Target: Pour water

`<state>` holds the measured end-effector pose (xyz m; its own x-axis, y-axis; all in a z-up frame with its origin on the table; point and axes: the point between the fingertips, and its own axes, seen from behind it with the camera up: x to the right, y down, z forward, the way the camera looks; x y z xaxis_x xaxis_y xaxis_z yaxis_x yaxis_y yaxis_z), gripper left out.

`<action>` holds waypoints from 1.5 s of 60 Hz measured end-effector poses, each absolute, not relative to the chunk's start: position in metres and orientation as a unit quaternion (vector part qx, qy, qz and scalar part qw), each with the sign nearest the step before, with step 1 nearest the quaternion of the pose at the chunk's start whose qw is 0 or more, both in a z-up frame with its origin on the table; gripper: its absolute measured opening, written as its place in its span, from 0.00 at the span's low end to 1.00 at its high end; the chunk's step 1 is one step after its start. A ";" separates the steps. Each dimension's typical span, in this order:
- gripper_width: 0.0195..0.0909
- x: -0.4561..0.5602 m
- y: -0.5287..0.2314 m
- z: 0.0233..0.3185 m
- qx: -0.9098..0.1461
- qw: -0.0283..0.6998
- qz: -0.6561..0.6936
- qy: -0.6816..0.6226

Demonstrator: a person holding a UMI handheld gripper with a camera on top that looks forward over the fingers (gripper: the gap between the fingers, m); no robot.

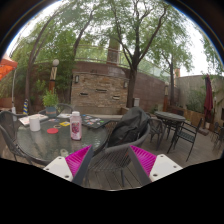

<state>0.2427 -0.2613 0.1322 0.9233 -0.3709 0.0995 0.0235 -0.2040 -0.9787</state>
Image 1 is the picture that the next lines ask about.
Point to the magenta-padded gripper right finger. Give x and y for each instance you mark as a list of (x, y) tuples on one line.
[(165, 166)]

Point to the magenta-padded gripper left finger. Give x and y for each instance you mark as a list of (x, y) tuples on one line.
[(60, 168)]

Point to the pink juice bottle white cap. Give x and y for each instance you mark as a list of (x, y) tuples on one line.
[(76, 128)]

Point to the black metal chair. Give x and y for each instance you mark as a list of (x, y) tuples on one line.
[(186, 135), (220, 133)]

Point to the yellow card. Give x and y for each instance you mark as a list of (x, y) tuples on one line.
[(64, 124)]

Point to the small colourful card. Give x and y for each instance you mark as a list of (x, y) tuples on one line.
[(53, 120)]

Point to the round glass patio table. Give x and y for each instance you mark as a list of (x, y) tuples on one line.
[(170, 116)]

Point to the white cup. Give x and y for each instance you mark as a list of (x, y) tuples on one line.
[(34, 123)]

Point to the white sheet with stickers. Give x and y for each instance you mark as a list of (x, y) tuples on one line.
[(64, 115)]

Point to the white laptop with stickers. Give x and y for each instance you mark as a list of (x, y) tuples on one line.
[(31, 119)]

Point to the green plant in teal pot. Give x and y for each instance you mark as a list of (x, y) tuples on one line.
[(50, 100)]

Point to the blue yellow striped bollard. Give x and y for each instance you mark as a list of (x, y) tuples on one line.
[(25, 107)]

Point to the closed dark red parasol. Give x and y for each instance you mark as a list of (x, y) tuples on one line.
[(208, 96)]

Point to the orange canopy tent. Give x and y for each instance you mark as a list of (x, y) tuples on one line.
[(6, 66)]

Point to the white wall box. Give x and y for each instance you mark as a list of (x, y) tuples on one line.
[(136, 102)]

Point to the wall lantern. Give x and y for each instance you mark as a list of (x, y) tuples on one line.
[(125, 84), (77, 79)]

